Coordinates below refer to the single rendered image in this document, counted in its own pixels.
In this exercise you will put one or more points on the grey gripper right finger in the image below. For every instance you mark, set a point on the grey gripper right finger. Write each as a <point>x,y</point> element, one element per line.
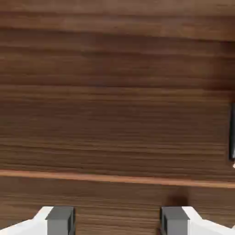
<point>174,222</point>

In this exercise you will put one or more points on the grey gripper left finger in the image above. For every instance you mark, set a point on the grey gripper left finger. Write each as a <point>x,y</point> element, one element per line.
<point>58,222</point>

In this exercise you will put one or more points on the dark wood cabinet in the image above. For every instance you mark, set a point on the dark wood cabinet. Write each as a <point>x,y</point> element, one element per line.
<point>117,14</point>

